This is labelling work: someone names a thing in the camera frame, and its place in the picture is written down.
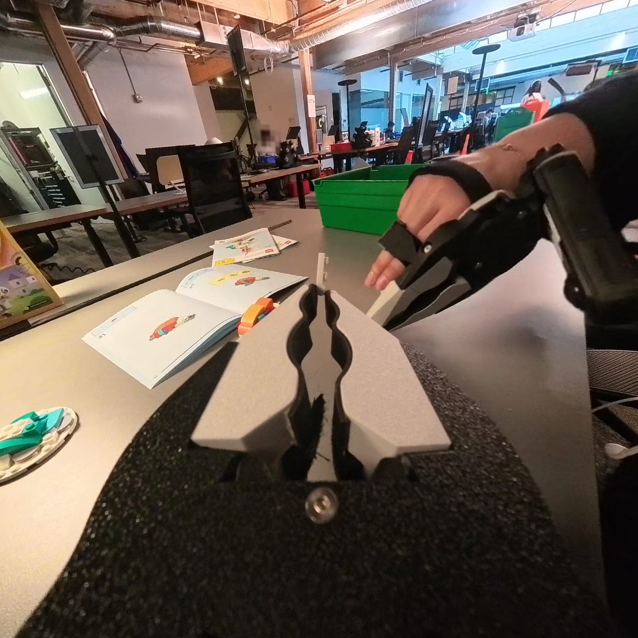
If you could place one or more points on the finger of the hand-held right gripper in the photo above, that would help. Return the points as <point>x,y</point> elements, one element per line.
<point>386,304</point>

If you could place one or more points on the orange and red lego model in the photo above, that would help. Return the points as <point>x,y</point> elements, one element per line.
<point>254,316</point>

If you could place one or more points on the person's right hand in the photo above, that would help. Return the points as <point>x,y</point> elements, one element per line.
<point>433,204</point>

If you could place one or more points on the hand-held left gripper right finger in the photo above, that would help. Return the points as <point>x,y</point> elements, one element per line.
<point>393,398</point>

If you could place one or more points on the black floor lamp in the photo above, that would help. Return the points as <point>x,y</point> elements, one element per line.
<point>486,48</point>
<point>347,81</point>

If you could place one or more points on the metal air duct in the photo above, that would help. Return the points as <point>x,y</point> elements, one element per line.
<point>149,27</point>

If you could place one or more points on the ceiling projector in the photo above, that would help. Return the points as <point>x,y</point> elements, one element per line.
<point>523,30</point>

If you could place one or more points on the open instruction booklet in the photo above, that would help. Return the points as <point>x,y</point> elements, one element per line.
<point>164,339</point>

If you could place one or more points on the distant green bin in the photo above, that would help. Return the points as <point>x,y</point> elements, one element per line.
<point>513,124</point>

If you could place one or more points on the black screen on stand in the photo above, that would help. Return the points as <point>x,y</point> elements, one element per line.
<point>87,154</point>

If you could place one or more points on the closed instruction leaflet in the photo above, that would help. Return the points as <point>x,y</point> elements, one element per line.
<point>286,243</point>
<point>244,246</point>

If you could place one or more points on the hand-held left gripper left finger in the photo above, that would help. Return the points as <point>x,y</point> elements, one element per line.
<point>249,393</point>

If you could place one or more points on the red canister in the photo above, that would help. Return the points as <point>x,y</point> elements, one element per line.
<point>290,188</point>
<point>305,188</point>

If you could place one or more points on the wooden office desk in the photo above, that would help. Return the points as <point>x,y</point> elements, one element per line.
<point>284,173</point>
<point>74,214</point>

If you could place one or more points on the person's black sweater torso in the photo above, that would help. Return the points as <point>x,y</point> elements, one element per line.
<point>623,548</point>

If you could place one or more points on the hanging black monitor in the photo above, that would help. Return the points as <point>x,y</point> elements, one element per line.
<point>237,50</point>

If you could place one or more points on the green plastic bin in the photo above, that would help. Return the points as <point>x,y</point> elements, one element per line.
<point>359,199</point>

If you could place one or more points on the black mesh office chair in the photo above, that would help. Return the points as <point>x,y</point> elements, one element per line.
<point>214,189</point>

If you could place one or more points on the grey mesh chair seat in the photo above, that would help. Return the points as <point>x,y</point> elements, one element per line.
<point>615,379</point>

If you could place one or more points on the round white lego base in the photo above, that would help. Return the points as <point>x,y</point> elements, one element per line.
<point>35,443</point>

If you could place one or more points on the colourful toy set box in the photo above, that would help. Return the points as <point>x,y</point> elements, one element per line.
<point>25,284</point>

